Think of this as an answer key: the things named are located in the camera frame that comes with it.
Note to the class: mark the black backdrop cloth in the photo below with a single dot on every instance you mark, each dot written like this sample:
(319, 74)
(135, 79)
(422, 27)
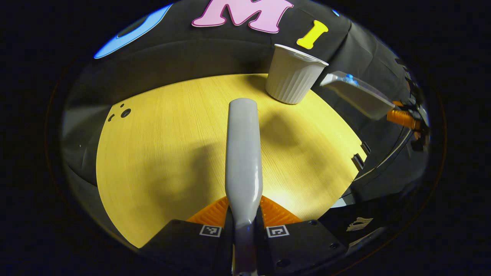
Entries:
(191, 53)

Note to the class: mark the yellow wooden desktop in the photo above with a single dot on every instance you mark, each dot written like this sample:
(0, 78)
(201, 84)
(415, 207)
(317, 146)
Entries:
(161, 153)

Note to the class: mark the black table edge bracket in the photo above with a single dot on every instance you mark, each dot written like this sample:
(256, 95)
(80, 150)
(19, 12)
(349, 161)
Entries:
(358, 161)
(366, 148)

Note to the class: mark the white paper scrap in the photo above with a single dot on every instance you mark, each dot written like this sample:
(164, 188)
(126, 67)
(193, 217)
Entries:
(359, 224)

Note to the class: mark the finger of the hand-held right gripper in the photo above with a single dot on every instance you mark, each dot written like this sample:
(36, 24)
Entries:
(402, 119)
(401, 103)

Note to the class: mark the blue paper trash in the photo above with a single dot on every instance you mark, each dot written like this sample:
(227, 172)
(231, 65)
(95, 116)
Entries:
(350, 79)

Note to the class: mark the white ribbed garbage bin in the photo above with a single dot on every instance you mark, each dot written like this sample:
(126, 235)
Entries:
(291, 80)

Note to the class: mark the grey plastic dustpan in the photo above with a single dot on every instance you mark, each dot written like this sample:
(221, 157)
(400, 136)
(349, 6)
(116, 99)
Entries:
(360, 97)

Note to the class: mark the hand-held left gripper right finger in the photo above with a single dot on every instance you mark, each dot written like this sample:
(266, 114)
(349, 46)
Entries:
(299, 249)

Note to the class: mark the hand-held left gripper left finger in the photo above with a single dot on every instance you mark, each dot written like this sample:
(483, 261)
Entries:
(191, 249)

